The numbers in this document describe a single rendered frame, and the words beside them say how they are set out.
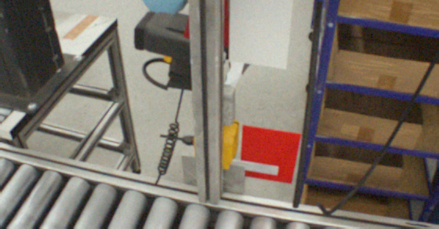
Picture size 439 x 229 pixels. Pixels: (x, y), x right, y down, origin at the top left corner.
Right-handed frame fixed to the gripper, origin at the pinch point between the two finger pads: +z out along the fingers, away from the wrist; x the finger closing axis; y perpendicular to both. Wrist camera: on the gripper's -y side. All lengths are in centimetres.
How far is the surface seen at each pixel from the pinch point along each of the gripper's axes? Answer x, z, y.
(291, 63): -33, -86, 157
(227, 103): -1.6, 3.3, -3.6
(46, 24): 48, -18, 25
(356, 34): -37, -45, 44
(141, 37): 13.3, -2.0, -10.1
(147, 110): 38, -34, 139
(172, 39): 8.2, -2.0, -11.4
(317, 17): -8.7, 2.8, -32.4
